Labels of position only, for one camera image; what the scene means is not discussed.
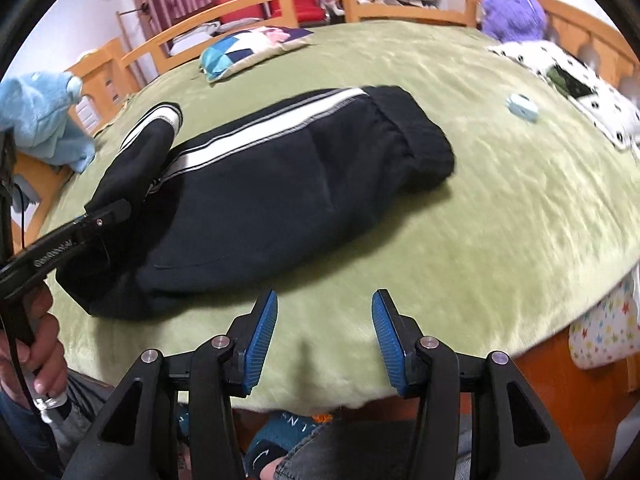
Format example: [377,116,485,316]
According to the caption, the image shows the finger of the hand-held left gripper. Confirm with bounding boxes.
[75,199,132,241]

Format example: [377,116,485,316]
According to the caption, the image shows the black pants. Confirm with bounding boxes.
[55,85,456,320]

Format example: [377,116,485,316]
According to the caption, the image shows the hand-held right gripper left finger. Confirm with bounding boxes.
[62,289,279,480]

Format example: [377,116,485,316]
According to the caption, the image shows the white black-dotted pillow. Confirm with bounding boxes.
[487,40,640,153]

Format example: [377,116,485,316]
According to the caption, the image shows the purple plush toy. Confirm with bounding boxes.
[481,0,547,42]

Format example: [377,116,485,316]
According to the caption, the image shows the person's left leg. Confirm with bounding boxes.
[0,372,118,480]

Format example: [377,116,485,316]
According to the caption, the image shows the geometric print pillow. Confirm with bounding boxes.
[200,25,316,82]

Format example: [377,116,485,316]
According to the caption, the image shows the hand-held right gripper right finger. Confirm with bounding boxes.
[371,289,586,480]

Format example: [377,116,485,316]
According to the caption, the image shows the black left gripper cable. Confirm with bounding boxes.
[0,180,63,478]

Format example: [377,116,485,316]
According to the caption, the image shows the star print sheet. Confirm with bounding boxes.
[570,275,640,371]

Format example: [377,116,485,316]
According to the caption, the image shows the person's right leg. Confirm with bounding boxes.
[272,410,473,480]

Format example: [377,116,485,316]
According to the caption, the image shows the person's leg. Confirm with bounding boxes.
[272,410,473,480]
[0,372,118,480]

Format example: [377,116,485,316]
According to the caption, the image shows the wooden cabinet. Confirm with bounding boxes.
[65,37,131,131]

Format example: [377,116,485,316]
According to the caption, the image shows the small light blue device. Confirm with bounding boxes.
[506,94,540,123]

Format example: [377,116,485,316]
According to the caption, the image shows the green blanket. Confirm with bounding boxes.
[37,20,640,411]

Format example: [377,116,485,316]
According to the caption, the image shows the wooden coat rack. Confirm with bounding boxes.
[117,5,151,86]

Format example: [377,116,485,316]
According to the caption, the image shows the teal slipper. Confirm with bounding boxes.
[243,410,333,480]

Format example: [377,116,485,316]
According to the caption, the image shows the person's left hand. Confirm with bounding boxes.
[0,287,68,401]

